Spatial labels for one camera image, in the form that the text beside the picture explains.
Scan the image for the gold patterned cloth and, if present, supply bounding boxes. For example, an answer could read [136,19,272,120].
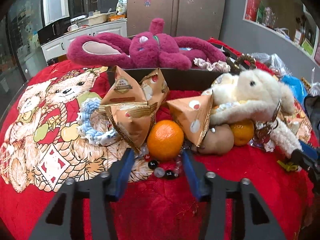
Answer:
[282,99,313,142]

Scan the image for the white wall shelf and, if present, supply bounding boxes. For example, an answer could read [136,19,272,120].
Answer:
[242,0,320,67]

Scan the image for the magenta plush rabbit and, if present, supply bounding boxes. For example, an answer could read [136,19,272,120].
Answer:
[67,18,227,71]

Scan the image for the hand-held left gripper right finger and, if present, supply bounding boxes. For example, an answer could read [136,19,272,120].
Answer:
[182,151,288,240]

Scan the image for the small orange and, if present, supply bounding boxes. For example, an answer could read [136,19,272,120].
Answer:
[229,119,255,147]

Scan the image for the black microwave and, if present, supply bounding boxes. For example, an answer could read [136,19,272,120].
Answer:
[37,19,72,45]

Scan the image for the orange food box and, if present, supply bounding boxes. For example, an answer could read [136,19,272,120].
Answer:
[108,13,127,22]

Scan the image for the blue plastic bag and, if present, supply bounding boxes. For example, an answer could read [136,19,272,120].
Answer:
[281,76,308,103]

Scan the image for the red printed blanket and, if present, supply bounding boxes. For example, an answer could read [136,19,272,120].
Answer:
[0,37,320,240]

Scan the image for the red gift box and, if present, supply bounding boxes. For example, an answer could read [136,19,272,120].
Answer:
[245,0,261,22]

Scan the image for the glass jar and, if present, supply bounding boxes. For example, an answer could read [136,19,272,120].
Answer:
[263,6,276,28]

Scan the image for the green box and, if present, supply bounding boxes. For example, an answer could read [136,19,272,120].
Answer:
[257,1,266,25]

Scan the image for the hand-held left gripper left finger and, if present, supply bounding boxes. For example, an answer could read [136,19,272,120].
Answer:
[29,148,135,240]

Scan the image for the brown potato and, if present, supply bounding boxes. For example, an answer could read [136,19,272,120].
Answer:
[199,123,235,156]

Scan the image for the beige food container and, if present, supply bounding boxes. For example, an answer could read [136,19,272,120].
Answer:
[86,12,110,26]

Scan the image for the frilly pink white scrunchie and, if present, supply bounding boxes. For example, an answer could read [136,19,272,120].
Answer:
[193,57,231,73]

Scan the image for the silver refrigerator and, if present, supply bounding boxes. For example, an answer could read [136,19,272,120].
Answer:
[126,0,228,40]

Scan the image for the black box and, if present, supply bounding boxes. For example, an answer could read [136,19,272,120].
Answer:
[107,35,251,92]

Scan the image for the white kitchen cabinets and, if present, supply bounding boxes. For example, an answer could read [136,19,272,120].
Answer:
[41,20,128,67]

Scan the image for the glass door with stickers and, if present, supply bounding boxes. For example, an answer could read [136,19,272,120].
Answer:
[0,0,51,101]

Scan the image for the grey cloth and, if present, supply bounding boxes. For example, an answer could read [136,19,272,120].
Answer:
[303,94,320,131]

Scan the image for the black clear bead bracelet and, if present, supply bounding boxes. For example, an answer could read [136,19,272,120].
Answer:
[143,152,181,181]

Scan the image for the white plush dog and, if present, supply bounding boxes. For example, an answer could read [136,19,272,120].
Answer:
[207,69,303,160]

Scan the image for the metal keyring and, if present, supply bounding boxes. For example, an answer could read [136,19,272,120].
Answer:
[254,99,282,153]

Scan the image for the blue white rope toy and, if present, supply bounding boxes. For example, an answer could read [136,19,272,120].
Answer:
[77,97,117,146]

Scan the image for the yellow clip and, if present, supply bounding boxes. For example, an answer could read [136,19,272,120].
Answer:
[277,159,298,172]

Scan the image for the brown scrunchie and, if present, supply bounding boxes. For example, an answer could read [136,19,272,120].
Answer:
[233,54,257,70]

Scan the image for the large orange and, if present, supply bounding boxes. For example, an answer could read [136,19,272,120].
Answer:
[147,120,185,162]

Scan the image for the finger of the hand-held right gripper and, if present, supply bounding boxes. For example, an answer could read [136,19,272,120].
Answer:
[291,149,320,181]
[299,141,320,162]

